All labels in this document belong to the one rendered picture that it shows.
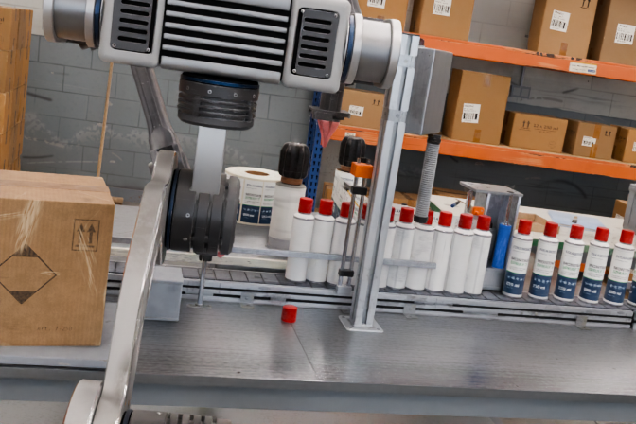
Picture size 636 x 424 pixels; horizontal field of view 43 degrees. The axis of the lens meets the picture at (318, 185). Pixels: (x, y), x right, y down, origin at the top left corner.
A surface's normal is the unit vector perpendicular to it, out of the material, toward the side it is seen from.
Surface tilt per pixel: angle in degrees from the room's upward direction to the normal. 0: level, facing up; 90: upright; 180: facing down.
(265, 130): 90
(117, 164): 90
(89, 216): 90
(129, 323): 53
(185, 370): 0
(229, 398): 90
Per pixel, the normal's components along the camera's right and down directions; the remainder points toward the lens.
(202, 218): 0.10, 0.15
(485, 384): 0.14, -0.97
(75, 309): 0.34, 0.22
